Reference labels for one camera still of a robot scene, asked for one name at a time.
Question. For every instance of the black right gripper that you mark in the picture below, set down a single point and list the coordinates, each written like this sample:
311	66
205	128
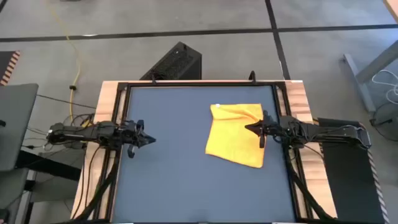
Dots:
285	137

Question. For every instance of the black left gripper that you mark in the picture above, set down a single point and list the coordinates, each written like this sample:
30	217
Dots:
130	147

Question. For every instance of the yellow microfibre towel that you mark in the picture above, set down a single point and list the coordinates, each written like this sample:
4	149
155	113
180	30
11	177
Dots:
233	137

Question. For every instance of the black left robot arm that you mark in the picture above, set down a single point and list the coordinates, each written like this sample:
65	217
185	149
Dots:
81	135

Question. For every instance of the blue-grey table mat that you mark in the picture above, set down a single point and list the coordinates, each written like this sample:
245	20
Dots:
174	155

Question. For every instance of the black computer tower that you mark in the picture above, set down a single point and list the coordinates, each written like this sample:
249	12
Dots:
174	63

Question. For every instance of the black beam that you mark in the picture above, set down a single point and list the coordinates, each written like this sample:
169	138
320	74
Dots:
46	165

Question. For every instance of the large black striped-edge mat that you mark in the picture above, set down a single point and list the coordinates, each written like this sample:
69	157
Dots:
345	186

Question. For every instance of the grey metal table leg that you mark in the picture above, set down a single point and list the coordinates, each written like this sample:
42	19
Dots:
360	87

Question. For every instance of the grey flat panel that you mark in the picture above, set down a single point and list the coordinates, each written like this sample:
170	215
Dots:
15	124

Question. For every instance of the grey chair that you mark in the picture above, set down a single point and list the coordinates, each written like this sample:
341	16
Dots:
12	193

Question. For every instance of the small black striped-edge mat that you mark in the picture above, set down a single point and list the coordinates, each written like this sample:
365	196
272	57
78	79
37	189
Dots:
6	67

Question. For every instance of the light wooden desk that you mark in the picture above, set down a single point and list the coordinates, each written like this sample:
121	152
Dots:
394	7

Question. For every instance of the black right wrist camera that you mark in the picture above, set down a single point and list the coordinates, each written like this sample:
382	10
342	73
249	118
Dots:
274	128

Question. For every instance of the black frame clamp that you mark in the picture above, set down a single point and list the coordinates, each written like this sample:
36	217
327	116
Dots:
252	77
154	79

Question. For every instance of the black metal table frame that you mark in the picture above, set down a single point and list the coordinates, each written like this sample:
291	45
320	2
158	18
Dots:
202	84

